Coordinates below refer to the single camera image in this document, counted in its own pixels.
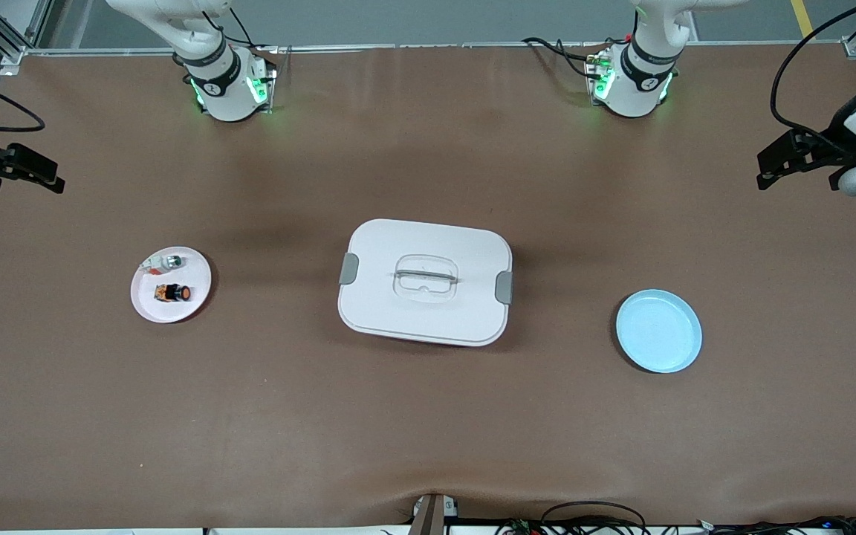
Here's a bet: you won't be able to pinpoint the pale pink round plate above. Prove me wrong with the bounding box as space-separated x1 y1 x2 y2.
130 246 213 324

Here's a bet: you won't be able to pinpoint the light blue round plate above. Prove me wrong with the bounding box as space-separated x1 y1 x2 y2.
616 289 703 374

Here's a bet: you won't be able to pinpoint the white lidded box grey clips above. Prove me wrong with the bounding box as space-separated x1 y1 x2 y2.
337 218 513 348

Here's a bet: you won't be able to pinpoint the brown table mat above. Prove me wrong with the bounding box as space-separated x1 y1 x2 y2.
0 43 856 530

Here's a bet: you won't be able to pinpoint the green push button switch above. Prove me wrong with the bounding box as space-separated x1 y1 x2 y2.
140 253 185 277

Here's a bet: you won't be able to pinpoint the tangled cable bundle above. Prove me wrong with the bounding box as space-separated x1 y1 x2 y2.
695 516 856 535

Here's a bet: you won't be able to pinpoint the aluminium table edge rail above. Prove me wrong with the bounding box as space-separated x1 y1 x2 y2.
23 40 845 57

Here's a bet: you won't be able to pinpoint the black looped cable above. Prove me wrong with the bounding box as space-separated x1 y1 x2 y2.
539 501 649 535

